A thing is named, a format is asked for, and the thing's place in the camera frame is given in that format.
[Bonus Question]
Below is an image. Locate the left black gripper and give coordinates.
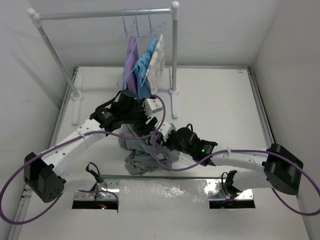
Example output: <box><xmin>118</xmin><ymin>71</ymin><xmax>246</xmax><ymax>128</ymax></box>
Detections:
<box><xmin>121</xmin><ymin>99</ymin><xmax>157</xmax><ymax>134</ymax></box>

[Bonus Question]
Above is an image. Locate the grey t shirt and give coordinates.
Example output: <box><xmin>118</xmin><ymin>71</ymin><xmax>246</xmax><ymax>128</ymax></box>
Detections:
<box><xmin>118</xmin><ymin>124</ymin><xmax>180</xmax><ymax>175</ymax></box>

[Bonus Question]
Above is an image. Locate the light blue wire hanger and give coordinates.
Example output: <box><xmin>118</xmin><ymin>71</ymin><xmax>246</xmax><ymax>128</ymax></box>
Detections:
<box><xmin>179</xmin><ymin>152</ymin><xmax>196</xmax><ymax>163</ymax></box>

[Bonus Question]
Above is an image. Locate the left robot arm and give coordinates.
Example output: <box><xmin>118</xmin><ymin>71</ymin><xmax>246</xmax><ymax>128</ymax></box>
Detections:
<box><xmin>23</xmin><ymin>90</ymin><xmax>163</xmax><ymax>203</ymax></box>

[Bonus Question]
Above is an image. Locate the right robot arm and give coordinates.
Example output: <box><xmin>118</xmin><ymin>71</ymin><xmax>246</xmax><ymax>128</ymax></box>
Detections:
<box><xmin>157</xmin><ymin>123</ymin><xmax>304</xmax><ymax>196</ymax></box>

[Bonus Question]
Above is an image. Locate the purple t shirt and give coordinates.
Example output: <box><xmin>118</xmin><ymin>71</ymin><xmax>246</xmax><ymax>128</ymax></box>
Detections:
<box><xmin>122</xmin><ymin>36</ymin><xmax>139</xmax><ymax>94</ymax></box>

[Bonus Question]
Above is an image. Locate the white patterned t shirt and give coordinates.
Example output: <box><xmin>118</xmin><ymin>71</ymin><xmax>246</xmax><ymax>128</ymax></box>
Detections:
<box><xmin>146</xmin><ymin>34</ymin><xmax>165</xmax><ymax>95</ymax></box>

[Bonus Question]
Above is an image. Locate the light blue t shirt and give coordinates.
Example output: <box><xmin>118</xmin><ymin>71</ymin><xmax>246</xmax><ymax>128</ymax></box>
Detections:
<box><xmin>134</xmin><ymin>37</ymin><xmax>158</xmax><ymax>99</ymax></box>

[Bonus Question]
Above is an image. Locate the light blue hanger with purple shirt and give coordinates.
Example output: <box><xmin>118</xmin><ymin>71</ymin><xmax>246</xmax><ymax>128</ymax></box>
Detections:
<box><xmin>117</xmin><ymin>9</ymin><xmax>138</xmax><ymax>88</ymax></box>

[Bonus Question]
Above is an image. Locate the light blue hanger with patterned shirt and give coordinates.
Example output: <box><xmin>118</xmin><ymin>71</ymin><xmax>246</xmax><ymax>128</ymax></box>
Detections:
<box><xmin>148</xmin><ymin>7</ymin><xmax>166</xmax><ymax>40</ymax></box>

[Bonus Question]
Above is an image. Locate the white front cover panel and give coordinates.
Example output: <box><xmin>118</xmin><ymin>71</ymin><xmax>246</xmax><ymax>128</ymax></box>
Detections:
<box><xmin>19</xmin><ymin>179</ymin><xmax>308</xmax><ymax>240</ymax></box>

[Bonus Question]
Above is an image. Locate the white garment rack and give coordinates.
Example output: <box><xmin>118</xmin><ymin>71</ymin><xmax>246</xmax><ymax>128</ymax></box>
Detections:
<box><xmin>26</xmin><ymin>1</ymin><xmax>180</xmax><ymax>124</ymax></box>

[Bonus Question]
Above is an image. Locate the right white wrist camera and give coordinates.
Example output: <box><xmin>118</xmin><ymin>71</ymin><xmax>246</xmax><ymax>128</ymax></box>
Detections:
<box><xmin>156</xmin><ymin>121</ymin><xmax>176</xmax><ymax>142</ymax></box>

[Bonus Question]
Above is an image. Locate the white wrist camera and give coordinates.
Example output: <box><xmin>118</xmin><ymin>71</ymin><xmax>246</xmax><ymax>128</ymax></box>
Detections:
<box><xmin>143</xmin><ymin>98</ymin><xmax>163</xmax><ymax>117</ymax></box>
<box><xmin>156</xmin><ymin>121</ymin><xmax>176</xmax><ymax>142</ymax></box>

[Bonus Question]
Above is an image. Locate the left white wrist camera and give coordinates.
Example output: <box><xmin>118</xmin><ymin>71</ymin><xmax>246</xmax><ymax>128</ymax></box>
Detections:
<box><xmin>143</xmin><ymin>98</ymin><xmax>163</xmax><ymax>117</ymax></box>

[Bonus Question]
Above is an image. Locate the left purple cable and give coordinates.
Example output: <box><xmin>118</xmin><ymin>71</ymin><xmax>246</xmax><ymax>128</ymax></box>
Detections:
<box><xmin>0</xmin><ymin>94</ymin><xmax>167</xmax><ymax>224</ymax></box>

